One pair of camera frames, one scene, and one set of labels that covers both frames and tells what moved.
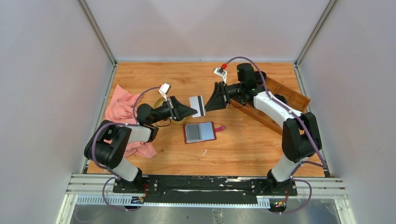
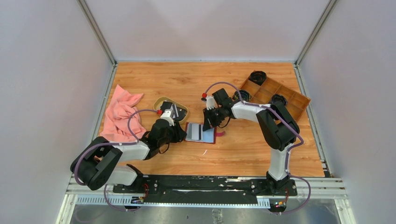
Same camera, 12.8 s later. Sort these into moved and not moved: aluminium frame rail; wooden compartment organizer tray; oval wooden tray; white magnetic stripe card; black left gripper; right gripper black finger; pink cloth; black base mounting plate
Moved: white magnetic stripe card; black left gripper; right gripper black finger
Not moved: pink cloth; aluminium frame rail; wooden compartment organizer tray; black base mounting plate; oval wooden tray
